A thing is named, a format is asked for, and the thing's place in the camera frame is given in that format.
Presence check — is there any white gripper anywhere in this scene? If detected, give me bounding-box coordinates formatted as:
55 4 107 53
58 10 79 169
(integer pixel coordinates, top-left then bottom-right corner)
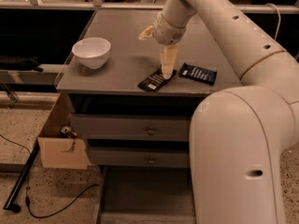
139 11 186 79

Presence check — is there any black chocolate rxbar wrapper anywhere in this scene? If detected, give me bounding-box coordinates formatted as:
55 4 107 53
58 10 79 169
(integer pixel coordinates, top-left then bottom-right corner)
137 68 177 91

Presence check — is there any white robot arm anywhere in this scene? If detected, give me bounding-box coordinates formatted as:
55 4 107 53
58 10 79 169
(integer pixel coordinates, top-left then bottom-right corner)
141 0 299 224

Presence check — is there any blue rxbar wrapper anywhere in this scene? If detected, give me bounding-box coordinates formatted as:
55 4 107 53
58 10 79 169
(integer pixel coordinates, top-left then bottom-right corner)
179 63 218 86

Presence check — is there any grey drawer cabinet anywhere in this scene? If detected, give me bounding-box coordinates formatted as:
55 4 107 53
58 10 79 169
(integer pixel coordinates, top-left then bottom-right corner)
55 8 244 224

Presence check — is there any grey top drawer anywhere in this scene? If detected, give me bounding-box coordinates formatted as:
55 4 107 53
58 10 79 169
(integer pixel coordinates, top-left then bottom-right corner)
69 114 189 142

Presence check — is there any grey middle drawer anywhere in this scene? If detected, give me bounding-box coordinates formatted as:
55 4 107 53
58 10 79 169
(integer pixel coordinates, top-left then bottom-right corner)
87 147 190 168

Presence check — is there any grey open bottom drawer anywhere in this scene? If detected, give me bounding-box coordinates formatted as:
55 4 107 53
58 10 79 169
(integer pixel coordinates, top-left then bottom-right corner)
96 166 196 224

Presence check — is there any white ceramic bowl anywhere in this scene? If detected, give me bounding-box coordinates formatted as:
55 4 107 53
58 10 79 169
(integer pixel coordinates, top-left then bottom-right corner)
72 37 111 69

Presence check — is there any metal soda can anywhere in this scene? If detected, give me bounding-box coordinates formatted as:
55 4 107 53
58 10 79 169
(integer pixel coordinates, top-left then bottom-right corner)
61 126 72 135

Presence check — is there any black bag on ledge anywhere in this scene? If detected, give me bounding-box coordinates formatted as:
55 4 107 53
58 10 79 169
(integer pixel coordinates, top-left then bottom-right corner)
0 56 43 72

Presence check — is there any cardboard box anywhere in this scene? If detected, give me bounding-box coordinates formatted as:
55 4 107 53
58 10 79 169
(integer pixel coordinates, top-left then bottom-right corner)
37 95 90 170

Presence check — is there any white hanging cable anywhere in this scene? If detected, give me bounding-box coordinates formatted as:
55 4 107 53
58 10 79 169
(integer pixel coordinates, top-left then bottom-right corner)
264 2 282 42

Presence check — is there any black floor cable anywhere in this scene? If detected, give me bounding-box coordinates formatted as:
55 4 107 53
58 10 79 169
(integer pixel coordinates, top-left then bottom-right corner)
0 133 100 220

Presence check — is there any black floor rail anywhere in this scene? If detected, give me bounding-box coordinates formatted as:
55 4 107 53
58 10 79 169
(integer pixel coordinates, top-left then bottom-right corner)
3 142 40 213

